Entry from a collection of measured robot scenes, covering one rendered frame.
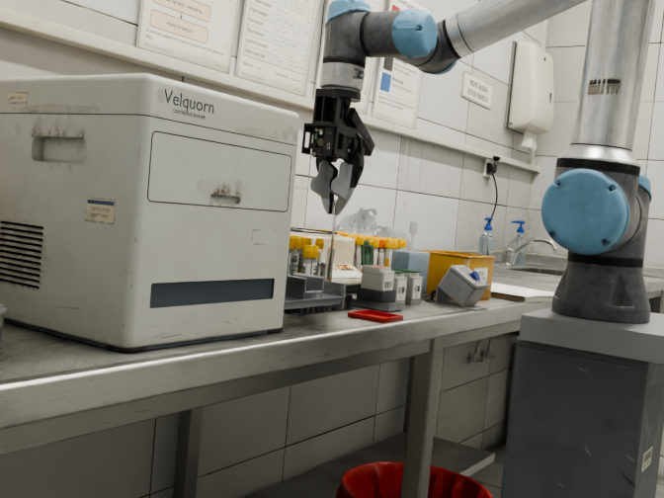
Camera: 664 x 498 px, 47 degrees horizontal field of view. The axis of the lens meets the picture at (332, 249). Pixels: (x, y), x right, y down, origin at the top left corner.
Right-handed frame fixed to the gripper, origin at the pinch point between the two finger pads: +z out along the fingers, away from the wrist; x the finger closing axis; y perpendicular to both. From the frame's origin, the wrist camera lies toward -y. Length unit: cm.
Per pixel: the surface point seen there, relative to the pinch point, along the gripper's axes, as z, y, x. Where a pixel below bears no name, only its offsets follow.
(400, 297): 15.9, -15.4, 6.8
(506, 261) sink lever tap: 15, -198, -39
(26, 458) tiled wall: 54, 22, -51
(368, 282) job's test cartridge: 12.9, -6.4, 4.5
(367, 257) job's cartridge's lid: 8.6, -8.3, 2.6
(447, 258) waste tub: 8.6, -39.7, 4.6
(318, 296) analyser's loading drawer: 13.5, 19.3, 11.0
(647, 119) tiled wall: -53, -249, 0
